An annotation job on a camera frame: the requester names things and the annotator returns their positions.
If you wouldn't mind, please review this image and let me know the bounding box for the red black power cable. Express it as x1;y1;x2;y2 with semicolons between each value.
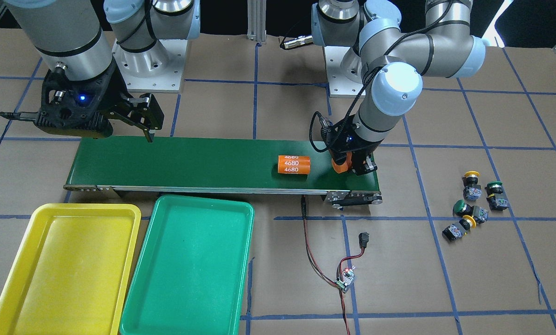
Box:
301;195;367;335

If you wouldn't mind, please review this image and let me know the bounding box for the green plastic tray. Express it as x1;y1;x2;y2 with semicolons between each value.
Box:
120;195;255;335

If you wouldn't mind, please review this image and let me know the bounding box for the aluminium frame post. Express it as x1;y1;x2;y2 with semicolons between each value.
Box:
247;0;267;44

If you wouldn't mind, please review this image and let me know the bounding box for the green conveyor belt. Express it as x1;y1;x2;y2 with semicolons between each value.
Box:
65;136;382;208

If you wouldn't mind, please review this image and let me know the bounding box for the green push button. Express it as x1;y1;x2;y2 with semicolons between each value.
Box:
485;181;509;211
453;200;488;225

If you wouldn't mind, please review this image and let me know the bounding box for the black inline switch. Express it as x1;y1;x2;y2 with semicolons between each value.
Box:
358;232;369;249

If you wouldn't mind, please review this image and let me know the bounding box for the yellow push button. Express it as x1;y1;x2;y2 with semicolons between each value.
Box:
462;170;482;201
442;215;477;241

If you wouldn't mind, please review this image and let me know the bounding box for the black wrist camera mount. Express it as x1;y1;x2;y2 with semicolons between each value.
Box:
0;61;113;138

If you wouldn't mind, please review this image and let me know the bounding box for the yellow plastic tray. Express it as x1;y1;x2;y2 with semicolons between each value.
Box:
0;203;141;335

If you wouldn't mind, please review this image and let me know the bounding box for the plain orange cylinder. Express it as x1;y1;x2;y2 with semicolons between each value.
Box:
331;151;352;174

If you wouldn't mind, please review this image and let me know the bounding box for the small controller circuit board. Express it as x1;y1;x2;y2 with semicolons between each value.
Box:
335;266;356;294

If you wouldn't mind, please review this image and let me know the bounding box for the orange cylinder labelled 4680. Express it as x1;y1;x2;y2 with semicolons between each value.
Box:
277;155;310;174

